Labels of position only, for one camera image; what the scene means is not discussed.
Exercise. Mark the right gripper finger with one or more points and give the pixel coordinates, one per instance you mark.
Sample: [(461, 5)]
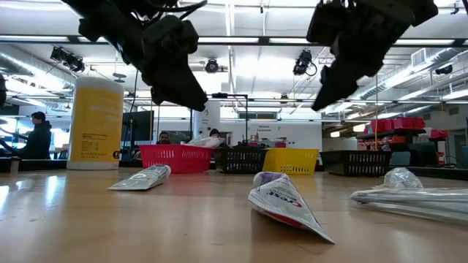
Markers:
[(336, 87)]

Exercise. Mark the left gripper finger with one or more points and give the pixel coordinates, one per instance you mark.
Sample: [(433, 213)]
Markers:
[(175, 87)]

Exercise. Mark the small silver-white toothpaste tube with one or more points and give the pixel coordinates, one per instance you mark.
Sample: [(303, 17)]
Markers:
[(142, 179)]

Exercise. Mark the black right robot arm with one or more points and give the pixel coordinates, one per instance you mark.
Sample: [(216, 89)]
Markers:
[(409, 9)]

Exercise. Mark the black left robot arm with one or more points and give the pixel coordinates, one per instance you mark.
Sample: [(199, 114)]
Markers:
[(102, 5)]

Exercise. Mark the white round pillar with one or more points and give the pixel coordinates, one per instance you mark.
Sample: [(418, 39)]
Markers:
[(206, 122)]

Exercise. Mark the black monitor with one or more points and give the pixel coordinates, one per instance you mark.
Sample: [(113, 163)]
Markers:
[(140, 126)]

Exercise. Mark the person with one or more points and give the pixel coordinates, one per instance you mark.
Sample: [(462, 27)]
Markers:
[(164, 138), (38, 139), (215, 132)]

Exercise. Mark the black ceiling spotlight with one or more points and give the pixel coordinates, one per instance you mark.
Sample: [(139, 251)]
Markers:
[(58, 54), (76, 64)]

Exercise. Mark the red storage bin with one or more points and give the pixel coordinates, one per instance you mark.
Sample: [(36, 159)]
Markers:
[(404, 123), (382, 127), (419, 123), (438, 134)]

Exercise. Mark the clear plastic wrapped bundle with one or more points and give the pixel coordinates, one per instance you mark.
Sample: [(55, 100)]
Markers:
[(204, 141)]

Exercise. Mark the red plastic basket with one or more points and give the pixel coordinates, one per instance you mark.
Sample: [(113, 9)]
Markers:
[(175, 159)]

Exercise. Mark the dark storage shelf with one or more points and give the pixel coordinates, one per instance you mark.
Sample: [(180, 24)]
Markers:
[(395, 132)]

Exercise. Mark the wide black plastic basket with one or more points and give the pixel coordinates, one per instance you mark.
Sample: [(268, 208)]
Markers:
[(352, 160)]

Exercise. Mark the orange storage bin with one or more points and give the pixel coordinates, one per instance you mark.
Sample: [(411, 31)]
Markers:
[(398, 140)]

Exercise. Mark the yellow plastic basket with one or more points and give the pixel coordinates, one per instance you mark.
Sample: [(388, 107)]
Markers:
[(292, 160)]

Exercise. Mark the yellow label wipes canister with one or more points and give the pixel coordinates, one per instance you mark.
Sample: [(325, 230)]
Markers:
[(97, 124)]

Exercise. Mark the crumpled clear wrapped toiletry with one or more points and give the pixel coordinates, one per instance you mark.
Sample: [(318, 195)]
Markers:
[(402, 178)]

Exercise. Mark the Crest white toothpaste tube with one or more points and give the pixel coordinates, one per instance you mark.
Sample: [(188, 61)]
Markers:
[(281, 201)]

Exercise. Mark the long clear wrapped toothbrush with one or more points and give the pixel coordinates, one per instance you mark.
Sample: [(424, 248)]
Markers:
[(409, 201)]

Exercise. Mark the round black overhead camera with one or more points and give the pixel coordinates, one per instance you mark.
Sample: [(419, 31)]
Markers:
[(211, 65)]

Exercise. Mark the black metal frame stand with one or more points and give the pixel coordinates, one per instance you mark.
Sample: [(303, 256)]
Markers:
[(219, 95)]

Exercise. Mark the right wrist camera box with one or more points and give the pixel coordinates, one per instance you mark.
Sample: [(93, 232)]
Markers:
[(325, 22)]

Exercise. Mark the small black ceiling camera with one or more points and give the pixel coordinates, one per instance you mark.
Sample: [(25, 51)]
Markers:
[(443, 69)]

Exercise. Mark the black overhead frame bar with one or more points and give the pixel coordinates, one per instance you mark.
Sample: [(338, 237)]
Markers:
[(263, 40)]

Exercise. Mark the black table edge rail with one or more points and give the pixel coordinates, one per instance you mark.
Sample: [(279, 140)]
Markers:
[(40, 164), (446, 172)]

